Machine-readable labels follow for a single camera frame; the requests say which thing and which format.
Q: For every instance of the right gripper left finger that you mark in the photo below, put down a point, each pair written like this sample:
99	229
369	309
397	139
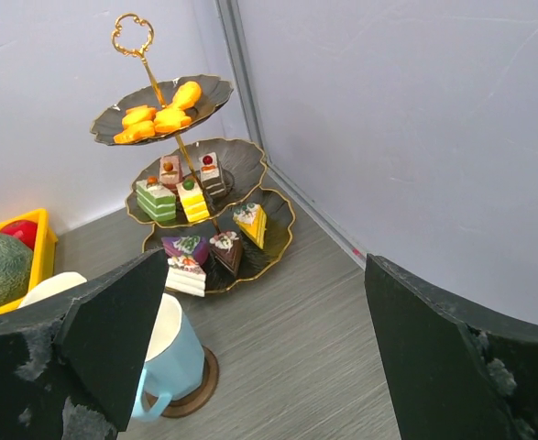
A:
70	364

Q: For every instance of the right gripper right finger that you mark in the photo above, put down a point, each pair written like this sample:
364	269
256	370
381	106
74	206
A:
455	369

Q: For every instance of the yellow plastic fruit bin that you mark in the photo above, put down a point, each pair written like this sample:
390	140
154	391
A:
43	252

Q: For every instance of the white paper cup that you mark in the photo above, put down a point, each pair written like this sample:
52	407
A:
174	362

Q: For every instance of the pink white cake slice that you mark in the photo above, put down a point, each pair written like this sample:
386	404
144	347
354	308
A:
185	275

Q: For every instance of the purple cake slice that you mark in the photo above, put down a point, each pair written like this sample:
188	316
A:
195	247

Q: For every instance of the green white cake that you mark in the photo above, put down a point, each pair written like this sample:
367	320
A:
156	200

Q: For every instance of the chocolate cake slice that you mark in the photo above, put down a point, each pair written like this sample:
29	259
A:
228	250

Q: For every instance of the yellow layered cake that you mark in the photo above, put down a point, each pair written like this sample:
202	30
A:
192	200

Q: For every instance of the yellow cake slice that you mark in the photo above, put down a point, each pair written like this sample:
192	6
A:
252	219

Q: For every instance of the brown white layered cake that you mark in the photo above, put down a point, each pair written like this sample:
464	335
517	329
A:
211	175

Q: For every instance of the orange fish cookie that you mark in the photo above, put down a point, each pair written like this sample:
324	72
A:
136	132
186	96
170	119
138	114

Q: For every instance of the pink layered cake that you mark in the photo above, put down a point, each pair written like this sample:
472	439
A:
170	171

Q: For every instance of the green melon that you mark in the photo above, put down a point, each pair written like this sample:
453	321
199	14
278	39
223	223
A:
0	270

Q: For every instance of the red pomegranate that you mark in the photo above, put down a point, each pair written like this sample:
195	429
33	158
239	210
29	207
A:
23	230

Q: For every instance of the three-tier black cake stand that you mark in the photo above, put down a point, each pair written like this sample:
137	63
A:
244	167

